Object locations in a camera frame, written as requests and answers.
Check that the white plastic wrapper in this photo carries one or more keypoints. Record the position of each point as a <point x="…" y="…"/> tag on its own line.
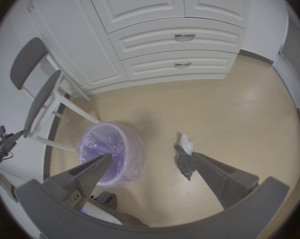
<point x="187" y="143"/>

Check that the white chair grey cushions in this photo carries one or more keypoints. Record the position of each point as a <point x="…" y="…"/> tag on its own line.
<point x="28" y="58"/>

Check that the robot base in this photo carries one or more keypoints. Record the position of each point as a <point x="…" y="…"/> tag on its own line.
<point x="100" y="213"/>

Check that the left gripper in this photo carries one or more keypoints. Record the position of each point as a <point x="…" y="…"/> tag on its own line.
<point x="3" y="144"/>

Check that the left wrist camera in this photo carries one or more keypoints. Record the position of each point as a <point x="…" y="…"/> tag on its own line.
<point x="1" y="130"/>

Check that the white wardrobe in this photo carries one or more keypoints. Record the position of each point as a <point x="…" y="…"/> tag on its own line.
<point x="140" y="9"/>

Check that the white trash bin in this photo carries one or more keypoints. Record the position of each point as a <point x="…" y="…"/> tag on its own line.
<point x="137" y="158"/>

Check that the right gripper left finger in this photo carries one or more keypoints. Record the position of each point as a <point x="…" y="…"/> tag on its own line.
<point x="73" y="183"/>

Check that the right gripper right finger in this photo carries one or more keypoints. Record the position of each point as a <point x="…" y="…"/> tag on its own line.
<point x="229" y="183"/>

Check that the purple plastic bag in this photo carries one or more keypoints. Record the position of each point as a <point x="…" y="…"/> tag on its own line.
<point x="102" y="143"/>

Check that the black plastic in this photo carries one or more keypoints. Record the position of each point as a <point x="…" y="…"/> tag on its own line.
<point x="184" y="163"/>

